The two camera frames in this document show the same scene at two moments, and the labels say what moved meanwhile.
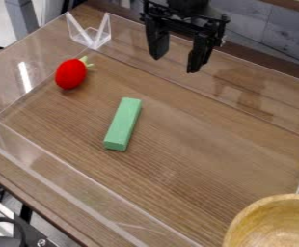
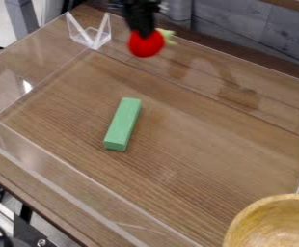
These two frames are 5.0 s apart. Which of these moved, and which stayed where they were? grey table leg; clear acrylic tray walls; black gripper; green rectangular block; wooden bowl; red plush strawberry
Moved: red plush strawberry; black gripper
Stayed: grey table leg; wooden bowl; clear acrylic tray walls; green rectangular block
